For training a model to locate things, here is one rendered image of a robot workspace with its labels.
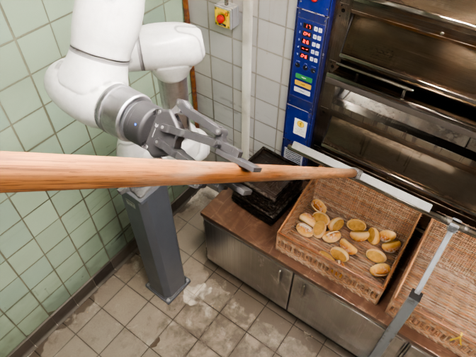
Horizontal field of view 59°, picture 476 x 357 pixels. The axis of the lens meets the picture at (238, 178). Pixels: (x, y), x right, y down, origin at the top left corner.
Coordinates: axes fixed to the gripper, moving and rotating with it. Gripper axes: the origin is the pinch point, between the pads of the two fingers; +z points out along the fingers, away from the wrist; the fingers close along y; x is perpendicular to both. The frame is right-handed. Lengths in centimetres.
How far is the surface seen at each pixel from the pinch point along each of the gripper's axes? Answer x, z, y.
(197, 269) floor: -176, -75, 107
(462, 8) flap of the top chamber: -105, 8, -65
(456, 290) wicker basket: -166, 57, 36
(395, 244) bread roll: -165, 24, 30
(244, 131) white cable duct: -171, -80, 12
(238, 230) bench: -144, -48, 58
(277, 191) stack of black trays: -143, -37, 29
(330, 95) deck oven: -142, -33, -24
